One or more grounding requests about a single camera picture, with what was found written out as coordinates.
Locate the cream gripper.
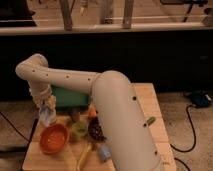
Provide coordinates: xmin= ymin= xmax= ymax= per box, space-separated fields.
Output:
xmin=33 ymin=94 xmax=56 ymax=110

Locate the grey-blue towel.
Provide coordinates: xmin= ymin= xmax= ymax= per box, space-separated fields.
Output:
xmin=39 ymin=104 xmax=55 ymax=127

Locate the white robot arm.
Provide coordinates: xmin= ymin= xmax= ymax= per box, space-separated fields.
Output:
xmin=15 ymin=54 xmax=165 ymax=171

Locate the white paper cup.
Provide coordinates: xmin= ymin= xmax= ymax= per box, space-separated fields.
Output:
xmin=40 ymin=113 xmax=56 ymax=127

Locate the green plastic tray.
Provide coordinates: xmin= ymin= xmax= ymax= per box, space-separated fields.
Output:
xmin=52 ymin=86 xmax=89 ymax=108

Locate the orange bowl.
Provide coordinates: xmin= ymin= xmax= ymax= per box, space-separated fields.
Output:
xmin=39 ymin=124 xmax=70 ymax=155

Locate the green lettuce toy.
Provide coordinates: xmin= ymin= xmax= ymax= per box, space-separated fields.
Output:
xmin=72 ymin=121 xmax=88 ymax=138

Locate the orange fruit toy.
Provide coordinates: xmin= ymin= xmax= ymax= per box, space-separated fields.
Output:
xmin=88 ymin=106 xmax=97 ymax=119

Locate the dark bowl with beads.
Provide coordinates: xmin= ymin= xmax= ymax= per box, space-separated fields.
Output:
xmin=88 ymin=118 xmax=106 ymax=141

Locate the yellow banana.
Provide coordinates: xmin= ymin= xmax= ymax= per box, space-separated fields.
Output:
xmin=76 ymin=143 xmax=92 ymax=171

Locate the blue sponge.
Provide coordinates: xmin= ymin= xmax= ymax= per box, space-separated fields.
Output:
xmin=98 ymin=145 xmax=111 ymax=162

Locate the green pepper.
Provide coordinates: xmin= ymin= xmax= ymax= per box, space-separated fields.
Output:
xmin=147 ymin=117 xmax=156 ymax=126

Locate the dark blue floor object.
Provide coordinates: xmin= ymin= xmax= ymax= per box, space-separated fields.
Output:
xmin=186 ymin=91 xmax=212 ymax=108

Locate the black cable on floor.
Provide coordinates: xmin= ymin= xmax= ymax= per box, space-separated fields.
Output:
xmin=170 ymin=103 xmax=201 ymax=154

